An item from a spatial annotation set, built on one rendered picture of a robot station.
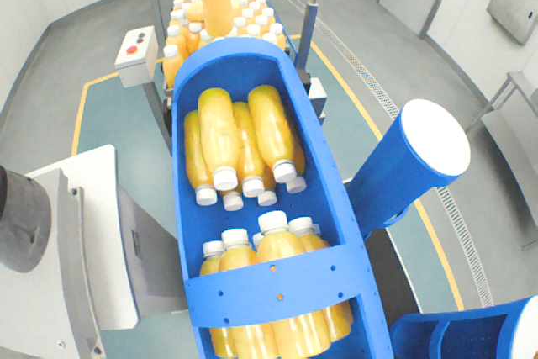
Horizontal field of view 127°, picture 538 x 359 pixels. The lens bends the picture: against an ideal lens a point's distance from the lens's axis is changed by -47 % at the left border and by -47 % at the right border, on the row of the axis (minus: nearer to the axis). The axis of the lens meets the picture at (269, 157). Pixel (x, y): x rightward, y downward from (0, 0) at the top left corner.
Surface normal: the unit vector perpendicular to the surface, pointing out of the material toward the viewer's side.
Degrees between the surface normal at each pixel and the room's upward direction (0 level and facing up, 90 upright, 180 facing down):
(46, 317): 0
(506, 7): 90
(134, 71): 90
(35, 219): 73
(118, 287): 0
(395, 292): 0
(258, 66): 90
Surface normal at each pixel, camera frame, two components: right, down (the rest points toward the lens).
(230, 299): -0.43, -0.39
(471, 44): -0.94, 0.25
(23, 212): 0.95, -0.29
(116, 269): 0.07, -0.52
